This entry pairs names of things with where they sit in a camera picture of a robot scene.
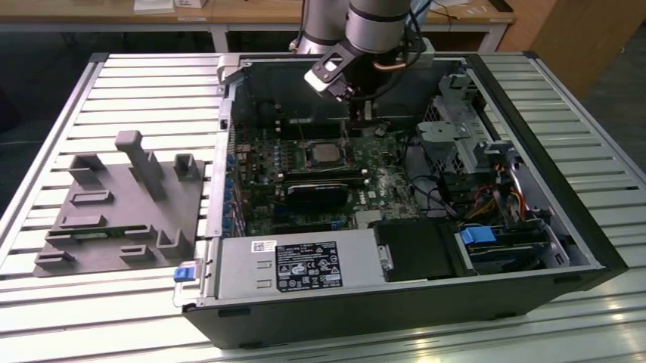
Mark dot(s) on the silver coin cell battery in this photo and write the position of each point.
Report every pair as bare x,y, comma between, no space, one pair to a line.
382,131

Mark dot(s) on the silver power supply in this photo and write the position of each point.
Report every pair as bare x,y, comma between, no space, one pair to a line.
242,264

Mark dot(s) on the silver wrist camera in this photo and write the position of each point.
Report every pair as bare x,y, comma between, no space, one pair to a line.
322,78

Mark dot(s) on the black graphics card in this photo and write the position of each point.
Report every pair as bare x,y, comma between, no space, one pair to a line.
316,196

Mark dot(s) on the wooden desk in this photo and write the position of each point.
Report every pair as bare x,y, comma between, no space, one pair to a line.
253,13

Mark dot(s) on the green RAM stick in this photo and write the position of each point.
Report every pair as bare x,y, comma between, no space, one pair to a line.
112,231

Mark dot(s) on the black silver PC case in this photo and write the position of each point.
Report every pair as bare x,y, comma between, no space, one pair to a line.
353,321

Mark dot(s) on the grey wrist camera block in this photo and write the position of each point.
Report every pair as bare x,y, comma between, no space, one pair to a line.
424,53

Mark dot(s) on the small white box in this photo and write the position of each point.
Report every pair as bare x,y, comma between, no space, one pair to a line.
189,3

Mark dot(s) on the green motherboard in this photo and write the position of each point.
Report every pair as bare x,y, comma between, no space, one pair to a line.
389,181

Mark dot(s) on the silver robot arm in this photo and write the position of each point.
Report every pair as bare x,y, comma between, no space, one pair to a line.
376,26

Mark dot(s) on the silver green CPU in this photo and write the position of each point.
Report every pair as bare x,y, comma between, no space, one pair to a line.
324,152

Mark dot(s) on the blue disk carrier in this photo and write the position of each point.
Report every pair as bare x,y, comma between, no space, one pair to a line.
477,235

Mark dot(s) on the blue case latch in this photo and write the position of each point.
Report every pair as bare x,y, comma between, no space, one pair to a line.
184,274

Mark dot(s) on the silver disk bay cage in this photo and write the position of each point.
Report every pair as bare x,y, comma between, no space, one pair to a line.
455,130

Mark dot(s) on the small silver heatsink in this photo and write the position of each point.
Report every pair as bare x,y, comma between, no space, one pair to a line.
368,218

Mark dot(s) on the black RAM slot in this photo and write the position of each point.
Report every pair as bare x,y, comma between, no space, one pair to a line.
313,135
313,120
356,183
329,175
313,125
313,130
329,179

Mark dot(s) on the wooden cabinet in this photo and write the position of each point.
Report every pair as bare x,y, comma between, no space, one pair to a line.
581,38

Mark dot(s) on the black drive box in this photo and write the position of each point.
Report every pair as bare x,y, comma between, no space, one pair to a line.
415,249

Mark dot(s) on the grey parts rack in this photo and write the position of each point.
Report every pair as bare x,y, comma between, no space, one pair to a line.
126,211

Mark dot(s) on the CPU socket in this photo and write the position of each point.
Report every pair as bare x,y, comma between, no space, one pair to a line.
305,168

